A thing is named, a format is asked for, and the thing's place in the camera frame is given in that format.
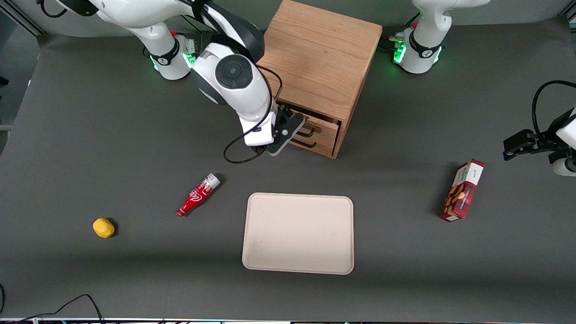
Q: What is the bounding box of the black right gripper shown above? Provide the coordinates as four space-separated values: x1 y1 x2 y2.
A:
267 103 307 157

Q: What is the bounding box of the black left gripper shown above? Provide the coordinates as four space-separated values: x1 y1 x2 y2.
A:
503 112 568 162

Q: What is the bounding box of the wooden drawer with black handle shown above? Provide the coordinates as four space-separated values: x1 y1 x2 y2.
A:
278 103 342 143
288 133 339 158

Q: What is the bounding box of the wooden drawer cabinet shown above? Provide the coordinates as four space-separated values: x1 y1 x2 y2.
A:
256 0 383 159

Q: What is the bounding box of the red cookie box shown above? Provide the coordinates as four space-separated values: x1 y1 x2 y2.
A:
439 159 486 222

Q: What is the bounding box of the beige rectangular tray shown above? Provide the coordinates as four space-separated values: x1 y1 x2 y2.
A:
242 193 355 275

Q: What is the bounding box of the red cola bottle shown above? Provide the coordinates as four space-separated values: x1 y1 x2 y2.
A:
176 173 221 218

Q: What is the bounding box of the yellow lemon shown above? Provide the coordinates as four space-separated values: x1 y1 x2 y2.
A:
93 218 116 239

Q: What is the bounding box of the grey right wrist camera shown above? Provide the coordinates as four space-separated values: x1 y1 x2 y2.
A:
241 110 277 147

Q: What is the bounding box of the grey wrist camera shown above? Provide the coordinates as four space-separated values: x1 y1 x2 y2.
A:
550 151 576 177
241 110 277 147

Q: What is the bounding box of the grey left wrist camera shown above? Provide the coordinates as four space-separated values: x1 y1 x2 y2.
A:
550 151 576 177

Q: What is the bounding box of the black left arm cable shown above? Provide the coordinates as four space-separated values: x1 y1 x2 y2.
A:
532 80 576 135

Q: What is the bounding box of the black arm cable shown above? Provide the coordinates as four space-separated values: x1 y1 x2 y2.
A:
223 67 283 164
532 80 576 135

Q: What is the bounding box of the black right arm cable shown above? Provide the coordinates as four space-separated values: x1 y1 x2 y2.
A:
223 67 283 164

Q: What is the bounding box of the black floor cable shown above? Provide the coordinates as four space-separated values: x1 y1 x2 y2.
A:
0 294 107 324

